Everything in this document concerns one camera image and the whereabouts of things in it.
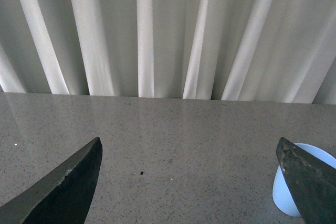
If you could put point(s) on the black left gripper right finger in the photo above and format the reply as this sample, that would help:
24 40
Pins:
310 180

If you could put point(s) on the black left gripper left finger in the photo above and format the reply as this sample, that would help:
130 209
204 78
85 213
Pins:
62 196

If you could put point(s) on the light blue plastic cup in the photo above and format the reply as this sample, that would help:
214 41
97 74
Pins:
280 192

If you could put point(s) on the white pleated curtain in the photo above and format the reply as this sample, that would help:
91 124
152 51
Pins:
236 50

